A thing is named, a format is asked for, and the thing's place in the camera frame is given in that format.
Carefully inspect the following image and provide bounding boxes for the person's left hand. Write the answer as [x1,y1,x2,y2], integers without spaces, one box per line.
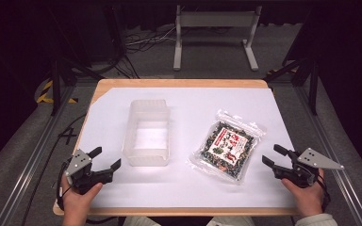
[60,174,104,226]

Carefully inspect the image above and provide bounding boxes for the white paper sheet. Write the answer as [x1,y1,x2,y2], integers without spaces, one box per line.
[74,87,297,209]

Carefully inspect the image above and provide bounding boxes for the white metal stand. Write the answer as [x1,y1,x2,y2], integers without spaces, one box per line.
[173,4,263,72]

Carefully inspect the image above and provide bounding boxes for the yellow black hazard tape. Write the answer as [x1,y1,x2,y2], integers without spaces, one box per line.
[36,79,79,105]

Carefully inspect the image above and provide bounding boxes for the black metal stand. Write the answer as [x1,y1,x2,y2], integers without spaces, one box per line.
[263,8,324,116]
[45,6,126,117]

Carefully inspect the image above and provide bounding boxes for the person's light trousers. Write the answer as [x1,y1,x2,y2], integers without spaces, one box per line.
[122,216,256,226]

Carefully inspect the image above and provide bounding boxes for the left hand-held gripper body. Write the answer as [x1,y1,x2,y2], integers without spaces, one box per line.
[63,149,114,196]

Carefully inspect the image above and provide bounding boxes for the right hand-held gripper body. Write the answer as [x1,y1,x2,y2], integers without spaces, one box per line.
[271,147,345,189]

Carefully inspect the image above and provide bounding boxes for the person's right sleeve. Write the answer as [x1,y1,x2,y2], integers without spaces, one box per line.
[294,213,339,226]

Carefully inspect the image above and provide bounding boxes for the bundle of floor cables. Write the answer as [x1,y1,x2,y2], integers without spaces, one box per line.
[123,25,178,54]

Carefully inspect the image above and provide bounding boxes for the clear plastic container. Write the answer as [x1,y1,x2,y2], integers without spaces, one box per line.
[122,99,172,168]

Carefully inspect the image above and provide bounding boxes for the person's right hand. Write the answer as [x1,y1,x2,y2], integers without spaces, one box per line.
[281,168,325,218]

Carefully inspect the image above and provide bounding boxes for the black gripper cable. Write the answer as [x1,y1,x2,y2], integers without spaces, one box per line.
[314,173,332,213]
[55,160,74,212]

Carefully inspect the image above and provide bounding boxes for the aluminium floor rail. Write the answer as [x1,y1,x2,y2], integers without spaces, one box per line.
[295,86,362,226]
[0,84,76,226]

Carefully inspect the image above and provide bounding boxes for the clear bag of dark snacks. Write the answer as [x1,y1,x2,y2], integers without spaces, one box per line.
[187,108,268,186]

